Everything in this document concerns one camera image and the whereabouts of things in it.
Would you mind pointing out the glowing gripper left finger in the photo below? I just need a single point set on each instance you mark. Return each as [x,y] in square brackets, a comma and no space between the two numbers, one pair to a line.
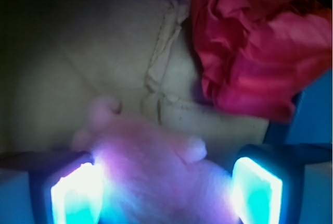
[50,187]

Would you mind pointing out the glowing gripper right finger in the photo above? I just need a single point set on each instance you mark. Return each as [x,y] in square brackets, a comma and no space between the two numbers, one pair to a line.
[288,183]

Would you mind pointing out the pink plush bunny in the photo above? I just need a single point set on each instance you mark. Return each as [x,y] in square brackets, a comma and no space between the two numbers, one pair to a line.
[151,174]

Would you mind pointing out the blue rectangular block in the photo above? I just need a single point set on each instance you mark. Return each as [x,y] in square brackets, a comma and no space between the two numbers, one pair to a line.
[312,118]

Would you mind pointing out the red crumpled fabric ball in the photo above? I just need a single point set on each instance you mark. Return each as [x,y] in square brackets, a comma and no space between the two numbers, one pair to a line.
[257,55]

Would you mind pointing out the brown paper bag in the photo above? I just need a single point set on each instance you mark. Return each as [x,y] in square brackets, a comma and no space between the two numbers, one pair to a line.
[58,55]

